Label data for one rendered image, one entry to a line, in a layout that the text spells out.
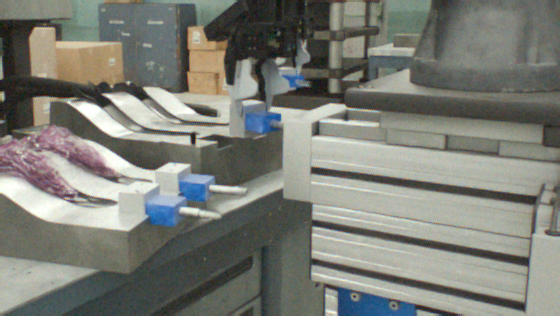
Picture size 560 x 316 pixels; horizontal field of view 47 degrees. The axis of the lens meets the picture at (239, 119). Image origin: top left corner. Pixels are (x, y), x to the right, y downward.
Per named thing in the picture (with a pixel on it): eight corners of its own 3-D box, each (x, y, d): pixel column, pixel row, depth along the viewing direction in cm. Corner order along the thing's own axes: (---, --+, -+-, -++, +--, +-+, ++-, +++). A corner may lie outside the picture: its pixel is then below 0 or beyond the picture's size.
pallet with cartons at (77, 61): (126, 118, 632) (124, 42, 619) (81, 134, 555) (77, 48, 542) (23, 112, 668) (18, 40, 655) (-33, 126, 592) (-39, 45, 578)
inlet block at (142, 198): (227, 229, 83) (227, 189, 82) (214, 243, 79) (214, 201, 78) (137, 219, 87) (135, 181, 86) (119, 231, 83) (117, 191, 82)
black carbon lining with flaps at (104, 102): (240, 134, 123) (240, 85, 122) (187, 150, 110) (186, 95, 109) (113, 116, 143) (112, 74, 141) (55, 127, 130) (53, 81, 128)
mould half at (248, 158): (283, 167, 126) (284, 99, 124) (201, 200, 105) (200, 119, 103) (106, 137, 154) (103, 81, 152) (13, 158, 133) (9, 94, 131)
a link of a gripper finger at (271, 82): (286, 117, 103) (277, 62, 100) (260, 113, 107) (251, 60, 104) (299, 111, 105) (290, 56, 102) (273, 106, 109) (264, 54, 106)
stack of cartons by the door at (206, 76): (259, 94, 798) (259, 27, 783) (248, 97, 769) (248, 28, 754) (199, 90, 835) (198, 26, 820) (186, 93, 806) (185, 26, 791)
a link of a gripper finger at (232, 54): (225, 84, 99) (235, 28, 99) (219, 83, 100) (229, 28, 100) (247, 88, 102) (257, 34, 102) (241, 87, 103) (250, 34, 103)
